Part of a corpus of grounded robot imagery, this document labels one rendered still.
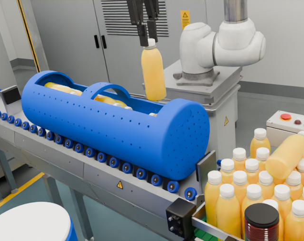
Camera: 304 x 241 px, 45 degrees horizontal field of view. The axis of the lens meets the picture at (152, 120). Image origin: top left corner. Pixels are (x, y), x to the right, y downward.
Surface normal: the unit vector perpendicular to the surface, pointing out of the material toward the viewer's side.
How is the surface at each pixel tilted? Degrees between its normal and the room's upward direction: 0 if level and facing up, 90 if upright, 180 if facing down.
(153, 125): 47
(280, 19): 90
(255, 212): 0
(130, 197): 70
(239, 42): 88
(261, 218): 0
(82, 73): 90
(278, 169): 89
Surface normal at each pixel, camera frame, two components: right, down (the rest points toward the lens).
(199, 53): -0.34, 0.43
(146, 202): -0.66, 0.10
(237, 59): -0.29, 0.75
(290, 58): -0.56, 0.44
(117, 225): -0.14, -0.88
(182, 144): 0.75, 0.21
